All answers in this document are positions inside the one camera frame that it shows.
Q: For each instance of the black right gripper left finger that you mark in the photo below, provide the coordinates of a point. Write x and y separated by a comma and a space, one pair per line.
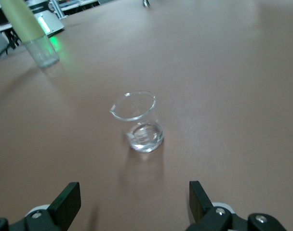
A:
64, 207

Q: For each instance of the brown table mat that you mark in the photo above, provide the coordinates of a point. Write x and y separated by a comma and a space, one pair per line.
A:
209, 96

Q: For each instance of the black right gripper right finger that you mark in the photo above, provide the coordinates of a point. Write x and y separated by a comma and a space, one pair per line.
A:
199, 207

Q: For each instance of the small clear glass beaker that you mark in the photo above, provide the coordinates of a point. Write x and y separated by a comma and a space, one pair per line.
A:
141, 134

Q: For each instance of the green bottle with clear base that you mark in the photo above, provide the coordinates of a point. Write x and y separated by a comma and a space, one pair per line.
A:
23, 24

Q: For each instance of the steel double jigger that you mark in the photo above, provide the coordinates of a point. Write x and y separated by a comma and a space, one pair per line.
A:
145, 3

